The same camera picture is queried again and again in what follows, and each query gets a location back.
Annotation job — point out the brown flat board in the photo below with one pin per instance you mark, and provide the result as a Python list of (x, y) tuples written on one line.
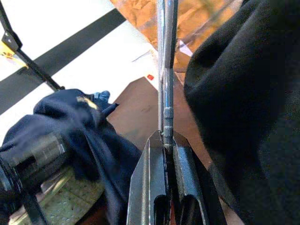
[(138, 112)]

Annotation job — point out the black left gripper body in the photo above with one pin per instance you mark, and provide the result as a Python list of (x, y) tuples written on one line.
[(42, 159)]

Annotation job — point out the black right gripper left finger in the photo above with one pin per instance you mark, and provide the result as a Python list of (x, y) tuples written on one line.
[(147, 182)]

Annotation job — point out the grey metal clothes hanger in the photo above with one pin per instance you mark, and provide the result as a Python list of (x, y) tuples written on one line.
[(167, 93)]

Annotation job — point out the black light stand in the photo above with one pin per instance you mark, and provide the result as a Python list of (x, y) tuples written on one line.
[(35, 68)]

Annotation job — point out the dark navy garment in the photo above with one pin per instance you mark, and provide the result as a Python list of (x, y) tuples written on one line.
[(77, 131)]

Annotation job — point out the orange crumpled sheet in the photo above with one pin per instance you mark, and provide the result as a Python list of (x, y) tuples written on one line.
[(140, 21)]

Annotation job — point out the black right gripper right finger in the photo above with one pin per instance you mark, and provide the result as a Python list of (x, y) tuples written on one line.
[(185, 182)]

